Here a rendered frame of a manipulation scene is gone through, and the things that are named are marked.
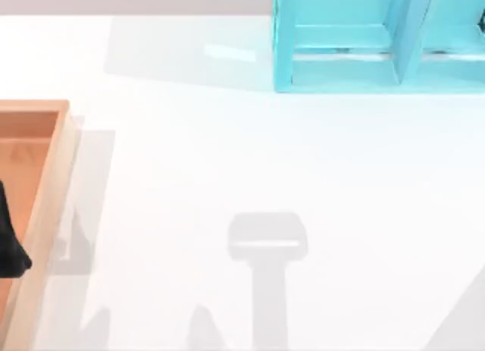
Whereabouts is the light blue rack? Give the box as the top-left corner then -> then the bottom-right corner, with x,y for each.
271,0 -> 485,95

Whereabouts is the shallow salmon-coloured box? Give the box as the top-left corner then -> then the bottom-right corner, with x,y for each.
0,99 -> 71,351

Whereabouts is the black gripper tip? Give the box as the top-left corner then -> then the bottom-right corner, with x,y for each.
0,180 -> 33,279

